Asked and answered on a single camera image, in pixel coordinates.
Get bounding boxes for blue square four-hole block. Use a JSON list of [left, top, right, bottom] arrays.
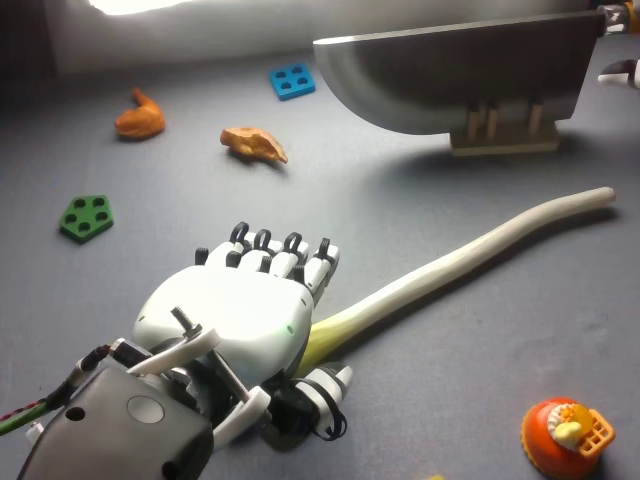
[[268, 61, 318, 102]]

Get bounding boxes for orange toy chicken drumstick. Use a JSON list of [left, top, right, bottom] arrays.
[[114, 86, 167, 142]]

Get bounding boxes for large steel kitchen knife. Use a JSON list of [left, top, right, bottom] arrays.
[[313, 2, 640, 137]]

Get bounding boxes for green cable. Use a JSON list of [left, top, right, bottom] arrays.
[[0, 389, 72, 437]]

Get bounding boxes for green pentagon five-hole block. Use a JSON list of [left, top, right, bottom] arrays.
[[58, 194, 116, 245]]

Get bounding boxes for red cable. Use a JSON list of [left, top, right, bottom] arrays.
[[0, 344, 110, 422]]

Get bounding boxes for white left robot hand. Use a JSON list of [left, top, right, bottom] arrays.
[[132, 221, 354, 451]]

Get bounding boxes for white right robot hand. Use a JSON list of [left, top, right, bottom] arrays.
[[597, 58, 640, 92]]

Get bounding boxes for long green white leek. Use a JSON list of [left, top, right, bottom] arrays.
[[294, 186, 617, 377]]

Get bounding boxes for wooden peg board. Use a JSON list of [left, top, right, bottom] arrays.
[[449, 99, 560, 158]]

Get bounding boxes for orange toy cake with waffle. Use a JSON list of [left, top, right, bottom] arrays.
[[521, 396, 617, 474]]

